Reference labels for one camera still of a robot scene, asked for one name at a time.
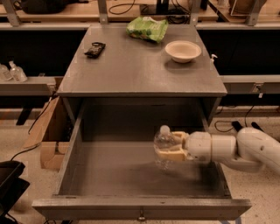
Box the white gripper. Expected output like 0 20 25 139
156 131 212 162

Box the clear plastic water bottle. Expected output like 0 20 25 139
154 125 175 172

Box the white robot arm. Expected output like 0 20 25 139
154 125 280 174

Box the open grey top drawer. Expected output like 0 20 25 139
32 98 251 221

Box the small white pump bottle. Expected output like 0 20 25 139
210 54 218 70

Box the clear sanitizer bottle right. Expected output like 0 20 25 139
9 61 27 82

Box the clear sanitizer bottle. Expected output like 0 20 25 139
9 61 27 82
0 64 12 81

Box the clear sanitizer bottle left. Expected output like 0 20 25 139
0 64 12 81

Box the white paper bowl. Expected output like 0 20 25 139
165 40 201 63

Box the grey wooden cabinet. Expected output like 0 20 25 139
58 24 227 119

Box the green chip bag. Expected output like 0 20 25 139
126 17 168 43

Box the brown cardboard box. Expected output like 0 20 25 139
23 96 69 171

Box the black snack packet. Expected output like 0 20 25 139
85 42 106 59

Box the black chair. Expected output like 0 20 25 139
0 161 30 224

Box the black bag on bench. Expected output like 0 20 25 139
20 0 71 15

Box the black floor cable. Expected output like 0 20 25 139
213 104 256 134

